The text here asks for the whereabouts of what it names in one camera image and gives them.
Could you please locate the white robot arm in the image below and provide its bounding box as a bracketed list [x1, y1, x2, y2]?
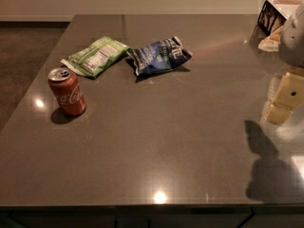
[263, 4, 304, 125]

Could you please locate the dark box with label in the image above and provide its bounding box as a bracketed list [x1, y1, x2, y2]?
[257, 0, 303, 36]

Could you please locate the green chip bag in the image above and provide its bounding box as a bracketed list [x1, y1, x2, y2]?
[61, 36, 129, 78]

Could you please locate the crumpled white paper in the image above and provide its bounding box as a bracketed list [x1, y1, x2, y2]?
[258, 27, 283, 52]

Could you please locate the blue chip bag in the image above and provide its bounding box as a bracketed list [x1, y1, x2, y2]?
[127, 36, 193, 76]

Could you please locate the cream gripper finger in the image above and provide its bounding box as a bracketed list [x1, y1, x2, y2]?
[264, 67, 304, 125]

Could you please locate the red Coca-Cola can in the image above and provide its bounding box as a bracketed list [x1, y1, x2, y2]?
[48, 67, 86, 116]

